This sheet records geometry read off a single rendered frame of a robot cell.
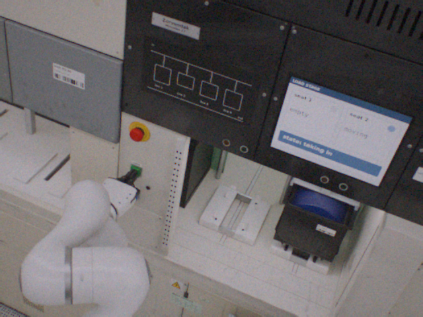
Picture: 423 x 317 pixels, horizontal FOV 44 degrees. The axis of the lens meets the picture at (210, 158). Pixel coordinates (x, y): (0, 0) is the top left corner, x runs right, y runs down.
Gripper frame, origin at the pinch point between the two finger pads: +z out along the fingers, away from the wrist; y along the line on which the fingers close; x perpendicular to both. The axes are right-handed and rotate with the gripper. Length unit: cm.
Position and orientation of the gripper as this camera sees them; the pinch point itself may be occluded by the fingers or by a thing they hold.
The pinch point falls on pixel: (131, 176)
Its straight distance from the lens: 159.6
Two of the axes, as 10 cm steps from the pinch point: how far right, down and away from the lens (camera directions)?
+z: 3.7, -5.6, 7.4
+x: 1.5, -7.5, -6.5
